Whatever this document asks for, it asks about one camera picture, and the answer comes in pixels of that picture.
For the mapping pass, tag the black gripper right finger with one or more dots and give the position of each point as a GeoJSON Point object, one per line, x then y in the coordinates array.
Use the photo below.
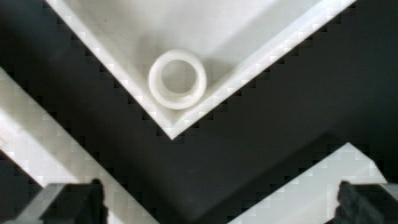
{"type": "Point", "coordinates": [366, 204]}

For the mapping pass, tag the white obstacle fence wall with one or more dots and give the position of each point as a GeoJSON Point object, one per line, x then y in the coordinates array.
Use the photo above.
{"type": "Point", "coordinates": [48, 154]}

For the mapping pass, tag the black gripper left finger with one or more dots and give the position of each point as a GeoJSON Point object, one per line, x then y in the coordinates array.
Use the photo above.
{"type": "Point", "coordinates": [68, 204]}

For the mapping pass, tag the white square tabletop part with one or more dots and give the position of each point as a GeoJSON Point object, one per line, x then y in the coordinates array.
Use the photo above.
{"type": "Point", "coordinates": [236, 32]}

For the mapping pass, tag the white table leg with tag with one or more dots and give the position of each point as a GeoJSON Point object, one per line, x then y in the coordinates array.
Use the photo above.
{"type": "Point", "coordinates": [302, 202]}

